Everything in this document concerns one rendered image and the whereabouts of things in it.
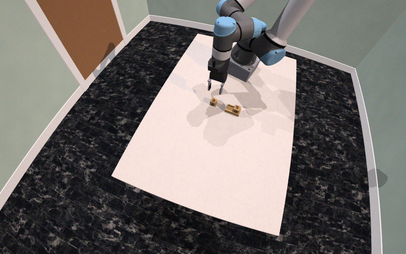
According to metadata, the brown wooden tray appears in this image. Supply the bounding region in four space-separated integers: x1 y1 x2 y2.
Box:
225 104 241 116

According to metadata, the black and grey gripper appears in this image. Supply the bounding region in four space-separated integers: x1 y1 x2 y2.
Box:
208 48 232 95

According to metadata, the brown number cube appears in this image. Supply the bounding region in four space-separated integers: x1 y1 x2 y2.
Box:
233 105 241 114
210 98 217 107

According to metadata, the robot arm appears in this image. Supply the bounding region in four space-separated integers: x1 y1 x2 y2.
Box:
213 0 315 66

